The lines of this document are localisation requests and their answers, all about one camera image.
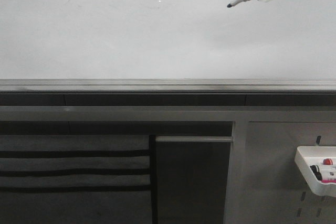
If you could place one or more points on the white whiteboard with metal frame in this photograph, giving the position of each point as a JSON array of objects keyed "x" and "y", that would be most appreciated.
[{"x": 167, "y": 45}]

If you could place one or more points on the red-capped marker in tray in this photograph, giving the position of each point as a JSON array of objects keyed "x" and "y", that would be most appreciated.
[{"x": 328, "y": 162}]

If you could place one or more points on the white plastic tray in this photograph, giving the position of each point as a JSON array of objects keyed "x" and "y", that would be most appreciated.
[{"x": 314, "y": 155}]

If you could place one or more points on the dark grey panel with rail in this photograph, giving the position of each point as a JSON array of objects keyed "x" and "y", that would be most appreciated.
[{"x": 192, "y": 179}]

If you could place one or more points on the grey black-striped fabric organizer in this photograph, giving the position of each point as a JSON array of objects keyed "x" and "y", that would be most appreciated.
[{"x": 77, "y": 179}]

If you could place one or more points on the grey pegboard panel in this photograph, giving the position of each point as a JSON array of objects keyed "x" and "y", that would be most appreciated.
[{"x": 265, "y": 185}]

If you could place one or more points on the black-capped marker in tray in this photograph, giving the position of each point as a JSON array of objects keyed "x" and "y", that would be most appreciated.
[{"x": 317, "y": 170}]

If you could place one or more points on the pink marker in tray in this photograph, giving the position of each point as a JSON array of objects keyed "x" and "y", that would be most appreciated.
[{"x": 328, "y": 177}]

